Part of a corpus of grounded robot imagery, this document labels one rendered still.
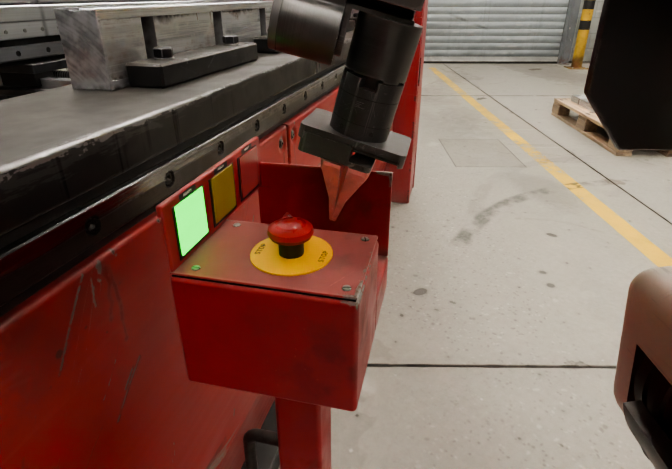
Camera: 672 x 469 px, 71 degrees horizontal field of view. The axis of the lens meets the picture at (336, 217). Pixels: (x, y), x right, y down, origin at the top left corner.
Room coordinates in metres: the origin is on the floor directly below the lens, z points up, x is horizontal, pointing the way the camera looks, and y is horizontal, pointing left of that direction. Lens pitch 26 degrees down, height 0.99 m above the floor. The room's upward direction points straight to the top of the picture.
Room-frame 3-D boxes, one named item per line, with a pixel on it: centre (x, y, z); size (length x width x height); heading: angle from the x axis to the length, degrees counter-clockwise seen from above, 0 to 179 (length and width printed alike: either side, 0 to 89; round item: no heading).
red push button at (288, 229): (0.36, 0.04, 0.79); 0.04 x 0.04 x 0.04
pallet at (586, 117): (3.57, -2.30, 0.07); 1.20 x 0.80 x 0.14; 177
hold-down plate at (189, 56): (0.76, 0.21, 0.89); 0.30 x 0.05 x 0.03; 165
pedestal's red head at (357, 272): (0.40, 0.04, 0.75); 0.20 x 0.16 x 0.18; 167
